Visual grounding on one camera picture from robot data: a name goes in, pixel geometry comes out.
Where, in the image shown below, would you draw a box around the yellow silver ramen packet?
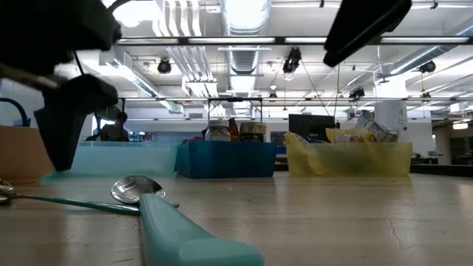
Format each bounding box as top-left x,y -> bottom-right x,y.
325,127 -> 370,145

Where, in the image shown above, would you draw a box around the distant black metal frame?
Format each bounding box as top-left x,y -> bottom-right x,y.
94,95 -> 473,141

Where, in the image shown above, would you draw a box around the yellow translucent plastic bin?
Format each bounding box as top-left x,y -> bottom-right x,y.
285,141 -> 414,178

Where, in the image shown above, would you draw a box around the person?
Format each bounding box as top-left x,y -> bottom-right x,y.
85,110 -> 131,143

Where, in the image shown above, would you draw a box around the silver ventilation duct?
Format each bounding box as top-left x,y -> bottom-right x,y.
221,0 -> 273,115

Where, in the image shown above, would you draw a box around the green handled utensil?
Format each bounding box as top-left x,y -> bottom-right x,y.
0,178 -> 181,216

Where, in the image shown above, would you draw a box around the furikake jar with tan lid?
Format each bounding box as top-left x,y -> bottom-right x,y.
239,121 -> 268,143

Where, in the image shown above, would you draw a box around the teal handled utensil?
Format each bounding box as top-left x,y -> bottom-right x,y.
110,174 -> 266,266

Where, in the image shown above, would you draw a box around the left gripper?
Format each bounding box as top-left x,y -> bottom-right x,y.
0,0 -> 123,172

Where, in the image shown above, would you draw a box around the black aluminium table frame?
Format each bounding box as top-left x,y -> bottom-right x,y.
409,164 -> 473,177

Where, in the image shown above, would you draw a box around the black monitor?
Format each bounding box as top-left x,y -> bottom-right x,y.
287,113 -> 336,143

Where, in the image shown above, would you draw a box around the blue plastic bin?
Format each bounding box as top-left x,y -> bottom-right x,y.
175,140 -> 279,180

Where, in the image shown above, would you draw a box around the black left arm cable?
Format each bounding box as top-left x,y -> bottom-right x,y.
0,97 -> 32,128

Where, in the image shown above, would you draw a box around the green translucent plastic bin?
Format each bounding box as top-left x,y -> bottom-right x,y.
39,140 -> 179,183

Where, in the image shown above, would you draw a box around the white column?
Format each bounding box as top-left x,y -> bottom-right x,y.
375,100 -> 410,144

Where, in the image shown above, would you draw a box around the terracotta bowl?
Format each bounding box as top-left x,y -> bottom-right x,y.
0,124 -> 56,185

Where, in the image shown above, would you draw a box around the black overhead rail with lights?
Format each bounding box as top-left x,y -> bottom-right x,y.
116,35 -> 473,47

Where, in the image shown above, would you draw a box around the white lidded spice jar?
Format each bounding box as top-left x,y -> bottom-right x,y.
204,118 -> 232,143

